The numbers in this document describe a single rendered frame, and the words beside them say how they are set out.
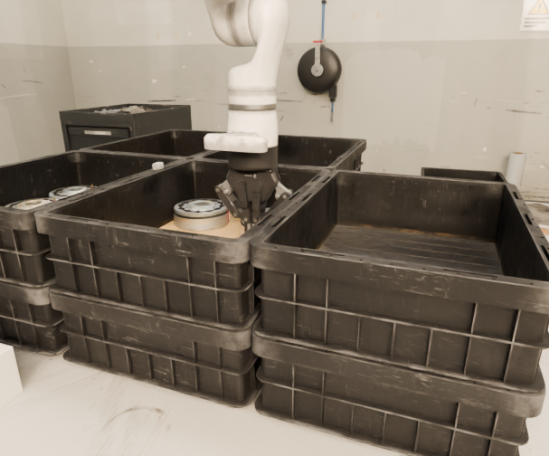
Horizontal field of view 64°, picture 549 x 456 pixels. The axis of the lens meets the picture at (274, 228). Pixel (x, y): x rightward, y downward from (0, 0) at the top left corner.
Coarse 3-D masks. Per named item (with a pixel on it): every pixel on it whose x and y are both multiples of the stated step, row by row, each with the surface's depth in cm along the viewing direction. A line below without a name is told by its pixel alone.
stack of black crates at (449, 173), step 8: (424, 168) 245; (432, 168) 243; (440, 168) 242; (448, 168) 241; (440, 176) 243; (448, 176) 242; (456, 176) 241; (464, 176) 240; (472, 176) 238; (480, 176) 237; (488, 176) 236; (496, 176) 235
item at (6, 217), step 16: (32, 160) 89; (176, 160) 89; (128, 176) 75; (80, 192) 66; (0, 208) 58; (16, 208) 58; (32, 208) 58; (0, 224) 58; (16, 224) 57; (32, 224) 57
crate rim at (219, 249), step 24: (168, 168) 82; (288, 168) 83; (312, 168) 82; (96, 192) 66; (48, 216) 55; (72, 216) 55; (96, 240) 53; (120, 240) 52; (144, 240) 51; (168, 240) 49; (192, 240) 48; (216, 240) 47; (240, 240) 47
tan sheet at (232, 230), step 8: (232, 216) 87; (168, 224) 82; (232, 224) 82; (240, 224) 82; (192, 232) 79; (200, 232) 79; (208, 232) 79; (216, 232) 79; (224, 232) 79; (232, 232) 79; (240, 232) 79
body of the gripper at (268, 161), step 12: (228, 156) 66; (240, 156) 63; (252, 156) 63; (264, 156) 63; (276, 156) 65; (240, 168) 64; (252, 168) 64; (264, 168) 64; (276, 168) 66; (228, 180) 68; (252, 180) 67; (264, 180) 66; (276, 180) 66; (264, 192) 67
